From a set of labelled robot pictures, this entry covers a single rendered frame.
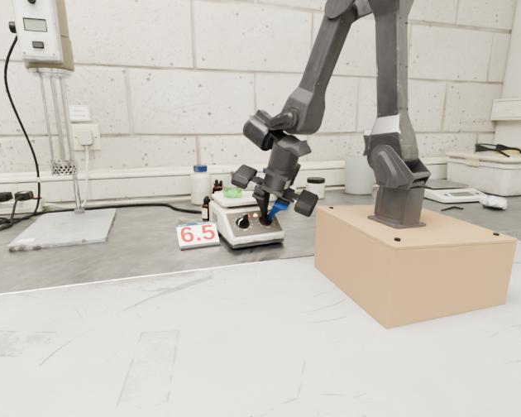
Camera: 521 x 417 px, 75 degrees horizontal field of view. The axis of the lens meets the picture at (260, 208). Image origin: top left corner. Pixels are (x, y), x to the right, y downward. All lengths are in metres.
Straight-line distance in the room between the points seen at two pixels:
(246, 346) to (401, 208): 0.30
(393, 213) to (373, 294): 0.13
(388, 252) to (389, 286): 0.04
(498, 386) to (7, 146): 1.33
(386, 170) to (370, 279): 0.16
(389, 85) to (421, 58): 1.16
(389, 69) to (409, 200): 0.19
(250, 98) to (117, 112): 0.47
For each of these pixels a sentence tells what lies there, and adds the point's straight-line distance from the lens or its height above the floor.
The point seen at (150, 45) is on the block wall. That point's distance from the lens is 1.31.
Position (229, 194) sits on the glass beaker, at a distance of 0.83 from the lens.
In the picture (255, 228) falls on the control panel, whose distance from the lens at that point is 0.77.
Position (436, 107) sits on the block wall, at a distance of 1.79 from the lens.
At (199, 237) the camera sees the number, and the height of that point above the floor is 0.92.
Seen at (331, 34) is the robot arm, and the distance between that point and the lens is 0.63.
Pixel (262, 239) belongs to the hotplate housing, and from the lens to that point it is 0.76.
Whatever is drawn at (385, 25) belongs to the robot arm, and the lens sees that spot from 0.59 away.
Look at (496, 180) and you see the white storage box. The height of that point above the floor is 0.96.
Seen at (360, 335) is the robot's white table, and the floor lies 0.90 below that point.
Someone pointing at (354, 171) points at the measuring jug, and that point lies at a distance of 1.35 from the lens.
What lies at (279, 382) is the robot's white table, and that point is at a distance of 0.41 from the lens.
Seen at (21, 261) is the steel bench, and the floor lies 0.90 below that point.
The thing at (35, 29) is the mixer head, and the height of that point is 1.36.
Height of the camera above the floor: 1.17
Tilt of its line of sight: 14 degrees down
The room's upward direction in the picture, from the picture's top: straight up
